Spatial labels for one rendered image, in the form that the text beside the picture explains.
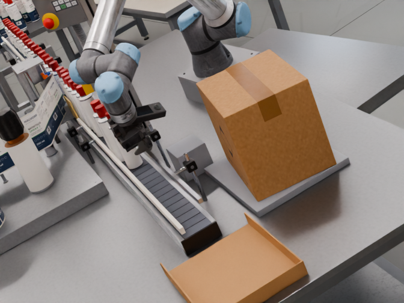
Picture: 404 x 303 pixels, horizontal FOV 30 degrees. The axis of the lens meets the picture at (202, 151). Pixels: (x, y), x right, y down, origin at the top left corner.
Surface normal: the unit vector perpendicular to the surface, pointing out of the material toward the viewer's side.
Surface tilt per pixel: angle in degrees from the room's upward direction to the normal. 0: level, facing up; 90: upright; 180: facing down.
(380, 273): 0
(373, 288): 0
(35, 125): 90
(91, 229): 0
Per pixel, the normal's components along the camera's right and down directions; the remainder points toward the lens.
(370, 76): -0.36, -0.82
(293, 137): 0.25, 0.38
